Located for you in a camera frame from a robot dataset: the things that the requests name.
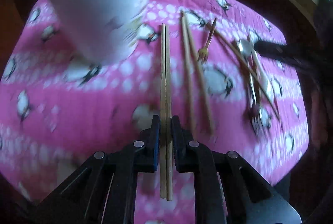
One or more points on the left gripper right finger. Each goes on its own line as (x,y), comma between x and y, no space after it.
(181,139)

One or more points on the gold fork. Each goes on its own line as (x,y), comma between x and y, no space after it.
(203,52)

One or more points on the thin brown chopstick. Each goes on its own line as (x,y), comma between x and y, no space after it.
(249,70)

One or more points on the white plastic spoon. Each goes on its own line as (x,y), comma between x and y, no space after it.
(263,78)

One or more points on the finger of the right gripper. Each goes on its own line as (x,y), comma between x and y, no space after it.
(283,53)

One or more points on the silver fork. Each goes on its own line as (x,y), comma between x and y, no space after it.
(257,122)

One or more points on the pink penguin tablecloth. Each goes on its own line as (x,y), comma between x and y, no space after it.
(57,108)

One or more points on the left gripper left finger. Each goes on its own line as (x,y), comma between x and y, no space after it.
(150,153)

